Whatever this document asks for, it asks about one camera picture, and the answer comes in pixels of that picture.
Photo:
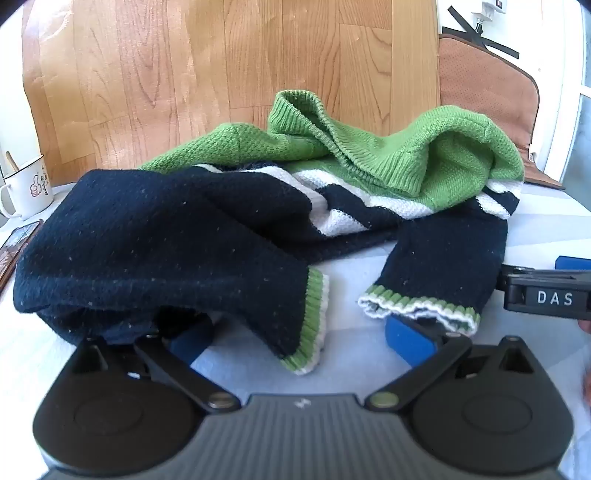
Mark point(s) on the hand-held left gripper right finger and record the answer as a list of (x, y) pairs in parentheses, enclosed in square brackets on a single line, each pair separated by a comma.
[(408, 344)]

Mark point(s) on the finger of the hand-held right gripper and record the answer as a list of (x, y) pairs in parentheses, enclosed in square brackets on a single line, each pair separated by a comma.
[(545, 295), (575, 263)]

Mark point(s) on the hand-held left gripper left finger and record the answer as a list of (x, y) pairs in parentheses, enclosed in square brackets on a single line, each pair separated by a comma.
[(187, 346)]

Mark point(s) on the green and navy knit sweater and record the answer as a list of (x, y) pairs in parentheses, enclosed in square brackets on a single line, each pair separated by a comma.
[(194, 240)]

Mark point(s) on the light striped tablecloth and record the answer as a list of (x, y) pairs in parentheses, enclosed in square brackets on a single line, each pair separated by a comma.
[(351, 277)]

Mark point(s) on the brown seat cushion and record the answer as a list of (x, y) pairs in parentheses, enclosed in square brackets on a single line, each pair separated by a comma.
[(485, 97)]

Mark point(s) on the white printed mug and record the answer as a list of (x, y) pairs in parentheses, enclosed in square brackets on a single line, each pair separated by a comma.
[(27, 187)]

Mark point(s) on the wooden spoon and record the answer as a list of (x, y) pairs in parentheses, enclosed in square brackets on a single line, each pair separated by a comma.
[(11, 161)]

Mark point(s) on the white wall plug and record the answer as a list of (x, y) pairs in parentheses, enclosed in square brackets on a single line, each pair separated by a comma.
[(491, 8)]

